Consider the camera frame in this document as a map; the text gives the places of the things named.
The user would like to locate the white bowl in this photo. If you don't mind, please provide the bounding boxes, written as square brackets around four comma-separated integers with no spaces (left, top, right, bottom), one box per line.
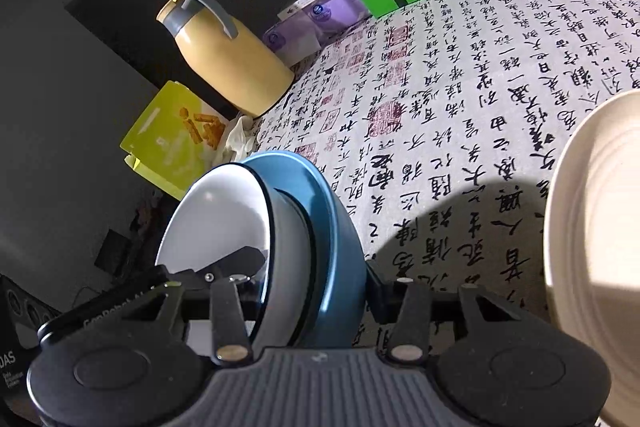
[154,161,276,343]
[252,187,316,353]

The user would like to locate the blue bowl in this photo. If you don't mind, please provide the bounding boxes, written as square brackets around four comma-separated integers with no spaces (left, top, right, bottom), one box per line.
[243,150,367,349]

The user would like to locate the cream plate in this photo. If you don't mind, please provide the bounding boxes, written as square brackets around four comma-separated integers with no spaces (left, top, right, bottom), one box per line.
[544,90,639,426]

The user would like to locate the calligraphy print tablecloth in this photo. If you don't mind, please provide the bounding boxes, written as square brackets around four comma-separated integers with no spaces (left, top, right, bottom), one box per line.
[257,0,639,317]

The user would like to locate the yellow snack box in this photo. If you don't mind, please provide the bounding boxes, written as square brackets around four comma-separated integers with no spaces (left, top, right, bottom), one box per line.
[120,81,229,200]

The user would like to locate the yellow thermos jug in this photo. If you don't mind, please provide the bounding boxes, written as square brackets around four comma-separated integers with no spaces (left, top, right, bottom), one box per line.
[156,0,294,118]

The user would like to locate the purple tissue pack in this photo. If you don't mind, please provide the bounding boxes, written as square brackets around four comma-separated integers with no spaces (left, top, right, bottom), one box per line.
[262,0,371,67]

